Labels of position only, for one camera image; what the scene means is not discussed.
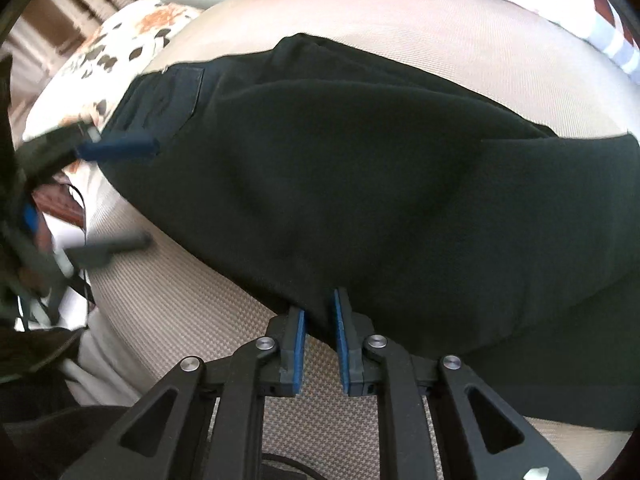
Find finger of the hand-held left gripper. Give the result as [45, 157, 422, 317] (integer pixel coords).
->
[62, 232, 153, 268]
[75, 135, 162, 162]

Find checked orange white blanket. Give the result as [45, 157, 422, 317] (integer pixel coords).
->
[400, 0, 640, 86]

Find person's dark clothed leg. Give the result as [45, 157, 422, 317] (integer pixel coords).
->
[0, 327, 146, 480]

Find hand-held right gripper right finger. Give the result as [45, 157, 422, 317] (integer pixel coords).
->
[332, 287, 582, 480]

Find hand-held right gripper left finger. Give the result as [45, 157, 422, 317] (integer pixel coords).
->
[60, 306, 306, 480]

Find black cable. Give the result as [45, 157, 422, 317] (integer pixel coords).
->
[62, 184, 97, 311]

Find black pants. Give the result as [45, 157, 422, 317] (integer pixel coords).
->
[97, 33, 640, 433]

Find floral brown white pillow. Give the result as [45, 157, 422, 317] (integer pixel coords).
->
[22, 0, 206, 196]

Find brown wooden furniture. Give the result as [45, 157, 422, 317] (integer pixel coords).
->
[0, 0, 132, 98]

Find beige woven bed mat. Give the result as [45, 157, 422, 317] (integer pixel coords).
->
[22, 0, 640, 480]

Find white bed sheet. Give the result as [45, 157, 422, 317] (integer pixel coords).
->
[62, 310, 143, 408]

